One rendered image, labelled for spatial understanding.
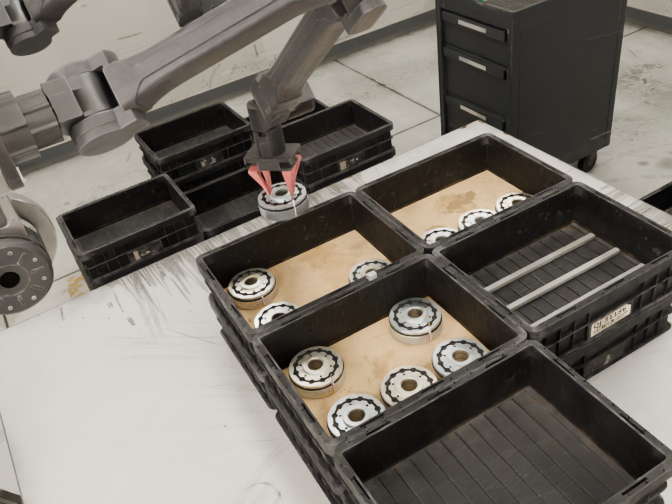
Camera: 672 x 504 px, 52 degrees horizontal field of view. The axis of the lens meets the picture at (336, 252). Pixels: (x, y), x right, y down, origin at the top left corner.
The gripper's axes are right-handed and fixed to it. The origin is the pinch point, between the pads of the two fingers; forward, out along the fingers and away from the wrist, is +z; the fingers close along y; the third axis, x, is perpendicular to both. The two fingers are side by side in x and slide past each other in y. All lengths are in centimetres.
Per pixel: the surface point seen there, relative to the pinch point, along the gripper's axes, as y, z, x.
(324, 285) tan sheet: -6.7, 22.2, 3.0
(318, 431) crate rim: -20, 14, 48
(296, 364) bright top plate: -8.7, 20.2, 28.7
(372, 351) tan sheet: -21.3, 23.0, 20.9
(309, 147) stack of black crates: 37, 52, -115
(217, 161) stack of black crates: 71, 51, -103
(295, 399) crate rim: -14.1, 13.5, 42.5
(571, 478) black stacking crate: -57, 24, 43
